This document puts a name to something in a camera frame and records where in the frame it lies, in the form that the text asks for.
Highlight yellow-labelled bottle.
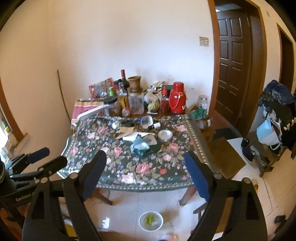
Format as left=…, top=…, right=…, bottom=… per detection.
left=117, top=80, right=130, bottom=110

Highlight thin wooden stick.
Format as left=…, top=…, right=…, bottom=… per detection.
left=57, top=70, right=72, bottom=122

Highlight large glass jar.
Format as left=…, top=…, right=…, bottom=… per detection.
left=128, top=89, right=146, bottom=115

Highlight dark wine bottle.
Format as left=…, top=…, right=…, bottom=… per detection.
left=120, top=69, right=130, bottom=95

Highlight pink striped box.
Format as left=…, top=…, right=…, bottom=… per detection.
left=70, top=100, right=104, bottom=126

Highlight wooden stool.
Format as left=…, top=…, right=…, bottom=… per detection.
left=208, top=136, right=247, bottom=174

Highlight brown wooden door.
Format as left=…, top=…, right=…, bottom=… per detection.
left=216, top=10, right=253, bottom=130

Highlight silver foil bag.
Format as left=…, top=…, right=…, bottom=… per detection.
left=150, top=81, right=166, bottom=94

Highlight dark shoes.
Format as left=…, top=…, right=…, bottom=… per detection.
left=240, top=137, right=257, bottom=164

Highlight black-lidded glass jar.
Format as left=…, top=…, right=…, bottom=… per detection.
left=103, top=96, right=121, bottom=117

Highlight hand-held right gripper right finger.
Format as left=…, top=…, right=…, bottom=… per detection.
left=184, top=151, right=269, bottom=241

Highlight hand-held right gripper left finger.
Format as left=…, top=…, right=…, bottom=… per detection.
left=22, top=150, right=107, bottom=241

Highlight floral tablecloth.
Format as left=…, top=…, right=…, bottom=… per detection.
left=58, top=115, right=218, bottom=187

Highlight white bowl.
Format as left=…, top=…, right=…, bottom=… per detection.
left=138, top=211, right=164, bottom=232

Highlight red sauce bottle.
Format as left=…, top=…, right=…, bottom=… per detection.
left=160, top=86, right=170, bottom=115

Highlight long white box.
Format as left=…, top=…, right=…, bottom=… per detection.
left=78, top=105, right=109, bottom=121

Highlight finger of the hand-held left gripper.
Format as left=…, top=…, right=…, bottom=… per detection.
left=5, top=147, right=50, bottom=173
left=9, top=156, right=68, bottom=183

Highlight crumpled blue plastic wrapper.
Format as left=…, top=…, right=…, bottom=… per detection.
left=131, top=136, right=152, bottom=153

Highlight brown ceramic pot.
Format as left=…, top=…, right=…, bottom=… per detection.
left=128, top=76, right=142, bottom=93

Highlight red snack bag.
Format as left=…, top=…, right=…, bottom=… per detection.
left=89, top=77, right=114, bottom=99

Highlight white paper sheet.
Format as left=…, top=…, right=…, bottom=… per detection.
left=122, top=132, right=158, bottom=145

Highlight blue printed plastic cup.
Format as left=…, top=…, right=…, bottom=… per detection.
left=136, top=115, right=154, bottom=129

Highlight clothes rack with garments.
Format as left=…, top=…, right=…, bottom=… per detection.
left=257, top=79, right=296, bottom=160

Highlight small labelled jar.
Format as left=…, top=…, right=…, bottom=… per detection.
left=196, top=118, right=213, bottom=130

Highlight hanging blue face mask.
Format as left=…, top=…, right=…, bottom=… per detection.
left=256, top=118, right=282, bottom=151

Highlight green plastic bag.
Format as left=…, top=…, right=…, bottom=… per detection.
left=190, top=108, right=207, bottom=120

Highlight clear glass jar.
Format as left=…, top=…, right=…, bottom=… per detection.
left=198, top=95, right=208, bottom=110

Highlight red thermos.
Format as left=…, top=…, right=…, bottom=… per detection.
left=169, top=82, right=187, bottom=114

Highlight wooden window frame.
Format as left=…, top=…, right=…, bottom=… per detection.
left=0, top=85, right=31, bottom=145

